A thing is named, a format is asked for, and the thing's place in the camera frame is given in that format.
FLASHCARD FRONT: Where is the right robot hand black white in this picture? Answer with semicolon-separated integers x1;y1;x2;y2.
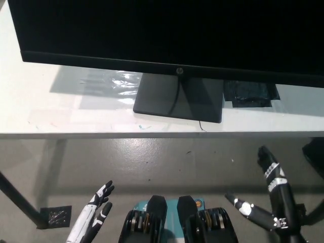
224;145;308;243

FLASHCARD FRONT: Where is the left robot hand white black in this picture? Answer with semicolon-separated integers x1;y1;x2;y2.
65;180;116;243

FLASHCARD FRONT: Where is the thin black cable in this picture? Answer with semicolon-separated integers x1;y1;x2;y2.
169;74;208;133

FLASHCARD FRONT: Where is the black HP computer monitor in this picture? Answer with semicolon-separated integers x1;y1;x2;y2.
7;0;324;124

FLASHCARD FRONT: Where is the clear plastic tape sheet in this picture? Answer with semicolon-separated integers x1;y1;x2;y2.
75;70;141;96

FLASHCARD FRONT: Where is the black metal bar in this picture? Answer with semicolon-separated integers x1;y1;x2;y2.
302;199;324;225
0;171;49;228

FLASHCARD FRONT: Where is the white desk leg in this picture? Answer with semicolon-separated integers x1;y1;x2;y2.
37;139;67;211

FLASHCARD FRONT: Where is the dark box on floor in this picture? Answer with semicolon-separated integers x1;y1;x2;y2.
302;138;324;175

